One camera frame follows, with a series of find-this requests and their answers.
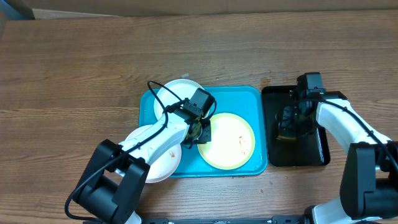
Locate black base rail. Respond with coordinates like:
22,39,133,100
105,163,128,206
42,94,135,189
142,215,311,224

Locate pink plate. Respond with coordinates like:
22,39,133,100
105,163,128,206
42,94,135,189
119,123,186,184

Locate teal plastic tray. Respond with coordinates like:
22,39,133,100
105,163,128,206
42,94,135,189
139,85,269,179

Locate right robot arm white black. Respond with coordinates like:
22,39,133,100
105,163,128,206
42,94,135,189
279,90,397,223

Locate green yellow sponge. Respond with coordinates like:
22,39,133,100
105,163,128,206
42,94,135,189
277,132,302,141

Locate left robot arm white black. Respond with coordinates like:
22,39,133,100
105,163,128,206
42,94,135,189
65,109,211,223

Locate yellow plate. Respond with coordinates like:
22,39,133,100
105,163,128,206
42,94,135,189
198,113,256,170

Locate white plate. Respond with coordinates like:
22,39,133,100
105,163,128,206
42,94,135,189
157,79,203,106

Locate black water tray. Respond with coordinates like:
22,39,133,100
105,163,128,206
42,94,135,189
261,85,330,167

